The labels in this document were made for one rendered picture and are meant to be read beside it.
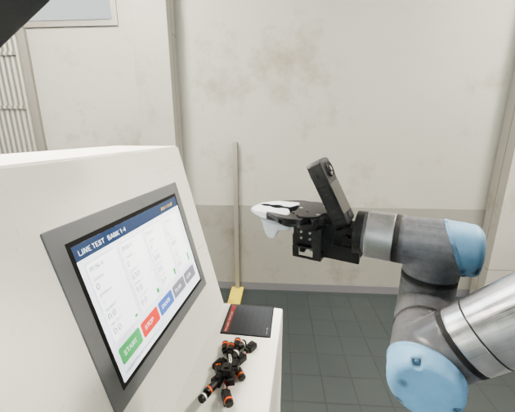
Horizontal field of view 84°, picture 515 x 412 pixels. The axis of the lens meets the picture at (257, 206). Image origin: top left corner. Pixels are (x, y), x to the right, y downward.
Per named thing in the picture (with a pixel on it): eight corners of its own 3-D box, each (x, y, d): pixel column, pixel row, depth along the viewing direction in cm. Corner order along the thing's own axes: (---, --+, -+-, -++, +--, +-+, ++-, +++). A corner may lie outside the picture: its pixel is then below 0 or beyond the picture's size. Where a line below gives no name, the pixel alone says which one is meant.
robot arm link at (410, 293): (387, 355, 42) (396, 288, 39) (394, 314, 51) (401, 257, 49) (451, 377, 38) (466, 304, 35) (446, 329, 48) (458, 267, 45)
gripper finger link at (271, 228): (245, 236, 56) (289, 245, 51) (243, 208, 54) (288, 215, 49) (253, 230, 58) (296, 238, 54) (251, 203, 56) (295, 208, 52)
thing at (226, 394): (241, 418, 64) (240, 398, 62) (195, 411, 65) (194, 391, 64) (257, 345, 86) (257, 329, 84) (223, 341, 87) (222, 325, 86)
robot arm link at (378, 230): (393, 225, 40) (399, 205, 47) (359, 221, 43) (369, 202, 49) (387, 270, 43) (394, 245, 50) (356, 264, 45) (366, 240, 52)
